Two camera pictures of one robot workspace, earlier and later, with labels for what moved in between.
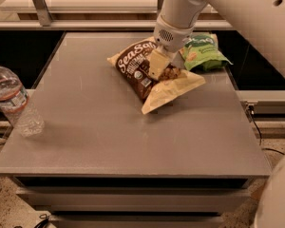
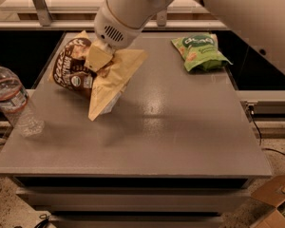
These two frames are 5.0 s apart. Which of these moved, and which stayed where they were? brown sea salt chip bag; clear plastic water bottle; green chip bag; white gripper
Moved: brown sea salt chip bag; white gripper
Stayed: clear plastic water bottle; green chip bag
